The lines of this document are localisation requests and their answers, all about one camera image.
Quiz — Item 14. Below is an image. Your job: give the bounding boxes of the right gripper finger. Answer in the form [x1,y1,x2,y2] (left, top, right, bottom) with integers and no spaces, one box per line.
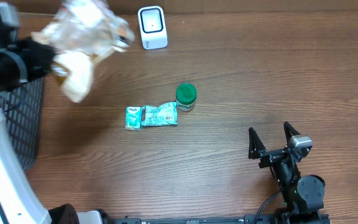
[283,121,300,143]
[249,127,266,159]

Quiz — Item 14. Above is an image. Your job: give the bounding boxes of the brown white snack bag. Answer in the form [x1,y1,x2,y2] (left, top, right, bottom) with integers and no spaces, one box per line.
[31,0,135,103]

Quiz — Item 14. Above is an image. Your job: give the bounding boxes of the green lid jar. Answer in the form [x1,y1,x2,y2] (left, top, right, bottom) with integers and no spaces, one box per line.
[175,83,197,111]

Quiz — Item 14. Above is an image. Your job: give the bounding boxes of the teal packet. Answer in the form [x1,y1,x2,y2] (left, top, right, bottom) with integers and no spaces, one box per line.
[141,102,178,126]

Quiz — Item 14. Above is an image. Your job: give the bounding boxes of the teal tissue pack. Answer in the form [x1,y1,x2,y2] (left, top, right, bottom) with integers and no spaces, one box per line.
[124,106,142,131]

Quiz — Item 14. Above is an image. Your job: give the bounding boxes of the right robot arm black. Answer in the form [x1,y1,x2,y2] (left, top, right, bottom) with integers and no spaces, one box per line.
[244,121,330,223]

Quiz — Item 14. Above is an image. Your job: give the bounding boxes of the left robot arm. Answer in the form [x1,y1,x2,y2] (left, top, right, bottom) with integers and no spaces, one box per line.
[0,2,112,223]

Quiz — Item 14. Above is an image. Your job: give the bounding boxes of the white barcode scanner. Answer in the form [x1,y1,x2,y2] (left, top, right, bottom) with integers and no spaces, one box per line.
[137,6,168,50]

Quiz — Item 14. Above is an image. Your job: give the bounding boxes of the grey plastic shopping basket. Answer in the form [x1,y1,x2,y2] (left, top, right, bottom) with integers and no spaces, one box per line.
[0,78,45,169]

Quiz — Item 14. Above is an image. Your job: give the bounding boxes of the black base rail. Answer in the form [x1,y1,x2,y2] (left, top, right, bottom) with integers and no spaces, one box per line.
[110,213,332,224]

